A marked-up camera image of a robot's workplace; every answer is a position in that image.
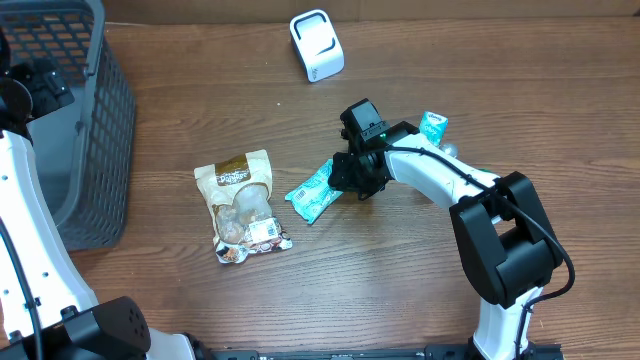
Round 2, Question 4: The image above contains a teal large tissue pack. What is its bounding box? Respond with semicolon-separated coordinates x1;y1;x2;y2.
285;159;342;225

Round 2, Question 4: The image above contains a small Kleenex tissue pack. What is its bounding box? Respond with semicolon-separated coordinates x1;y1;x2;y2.
419;111;448;147

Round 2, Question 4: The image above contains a yellow oil bottle silver cap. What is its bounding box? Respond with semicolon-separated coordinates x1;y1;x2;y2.
440;143;459;158

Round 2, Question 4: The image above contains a white red snack packet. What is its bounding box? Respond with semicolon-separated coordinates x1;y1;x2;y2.
215;232;293;264

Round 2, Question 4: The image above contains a clear brown snack bag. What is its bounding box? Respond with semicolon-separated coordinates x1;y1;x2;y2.
194;149;280;246

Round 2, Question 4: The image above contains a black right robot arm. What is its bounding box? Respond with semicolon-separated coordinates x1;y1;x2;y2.
328;99;575;359

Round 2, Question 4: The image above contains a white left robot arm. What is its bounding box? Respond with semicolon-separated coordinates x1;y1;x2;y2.
1;65;195;359

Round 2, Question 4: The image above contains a white barcode scanner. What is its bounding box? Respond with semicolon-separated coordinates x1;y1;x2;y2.
289;9;345;83

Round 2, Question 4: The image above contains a grey plastic mesh basket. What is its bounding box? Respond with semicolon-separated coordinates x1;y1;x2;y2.
1;0;136;251

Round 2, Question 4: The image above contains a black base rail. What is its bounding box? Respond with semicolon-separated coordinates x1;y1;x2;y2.
209;342;565;360

